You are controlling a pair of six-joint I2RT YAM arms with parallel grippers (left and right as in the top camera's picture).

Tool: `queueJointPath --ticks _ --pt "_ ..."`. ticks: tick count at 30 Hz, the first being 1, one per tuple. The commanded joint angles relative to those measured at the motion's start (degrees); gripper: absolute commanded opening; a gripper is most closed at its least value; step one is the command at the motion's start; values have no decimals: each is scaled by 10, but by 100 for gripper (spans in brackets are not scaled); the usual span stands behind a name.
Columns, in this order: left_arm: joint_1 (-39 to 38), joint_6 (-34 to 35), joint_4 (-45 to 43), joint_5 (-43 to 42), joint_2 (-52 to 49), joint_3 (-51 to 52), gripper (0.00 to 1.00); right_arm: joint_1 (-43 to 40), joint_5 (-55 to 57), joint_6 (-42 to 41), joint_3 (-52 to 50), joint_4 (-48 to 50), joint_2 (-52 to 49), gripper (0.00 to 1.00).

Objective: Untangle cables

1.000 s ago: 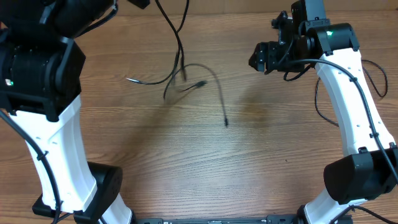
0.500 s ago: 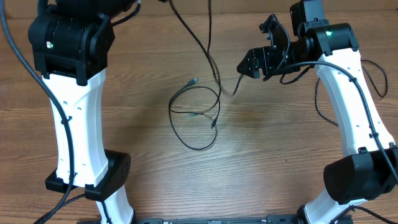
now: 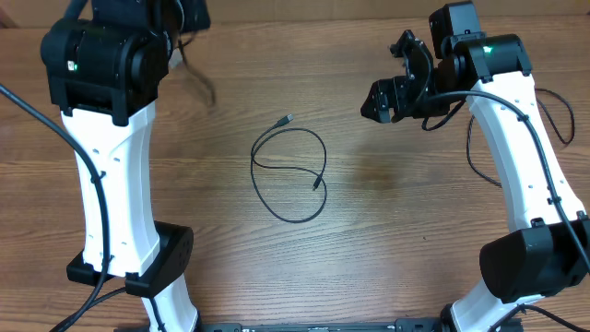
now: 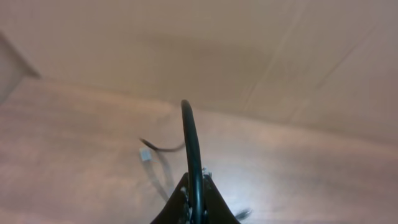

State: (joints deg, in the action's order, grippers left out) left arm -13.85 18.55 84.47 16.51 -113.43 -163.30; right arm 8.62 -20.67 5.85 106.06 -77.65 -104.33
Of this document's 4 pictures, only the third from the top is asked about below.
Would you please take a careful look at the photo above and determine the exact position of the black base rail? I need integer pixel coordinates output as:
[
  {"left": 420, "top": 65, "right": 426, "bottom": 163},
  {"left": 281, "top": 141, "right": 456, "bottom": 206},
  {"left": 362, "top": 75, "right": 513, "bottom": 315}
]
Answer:
[{"left": 199, "top": 318, "right": 450, "bottom": 332}]

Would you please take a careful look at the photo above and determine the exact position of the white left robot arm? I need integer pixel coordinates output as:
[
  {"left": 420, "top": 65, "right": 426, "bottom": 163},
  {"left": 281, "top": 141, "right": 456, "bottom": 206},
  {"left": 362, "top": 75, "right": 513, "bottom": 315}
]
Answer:
[{"left": 41, "top": 0, "right": 210, "bottom": 331}]

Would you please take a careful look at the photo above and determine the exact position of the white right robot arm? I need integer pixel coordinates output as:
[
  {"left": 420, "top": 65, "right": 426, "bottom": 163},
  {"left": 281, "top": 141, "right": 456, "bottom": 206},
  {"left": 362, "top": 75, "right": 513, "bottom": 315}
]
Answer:
[{"left": 360, "top": 30, "right": 589, "bottom": 331}]

